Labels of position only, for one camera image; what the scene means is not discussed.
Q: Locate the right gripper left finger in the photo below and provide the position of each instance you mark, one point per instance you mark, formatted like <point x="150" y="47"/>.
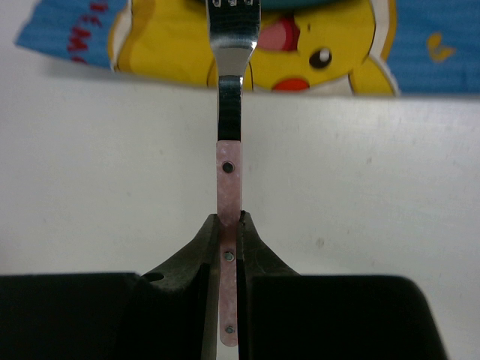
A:
<point x="185" y="322"/>

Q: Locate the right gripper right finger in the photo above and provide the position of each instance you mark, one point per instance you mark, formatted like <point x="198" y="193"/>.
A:
<point x="258" y="269"/>

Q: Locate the fork with pink handle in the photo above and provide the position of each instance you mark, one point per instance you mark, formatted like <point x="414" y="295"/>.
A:
<point x="233" y="31"/>

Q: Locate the blue Pikachu cloth placemat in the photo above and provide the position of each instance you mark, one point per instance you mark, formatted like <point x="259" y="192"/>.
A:
<point x="325" y="47"/>

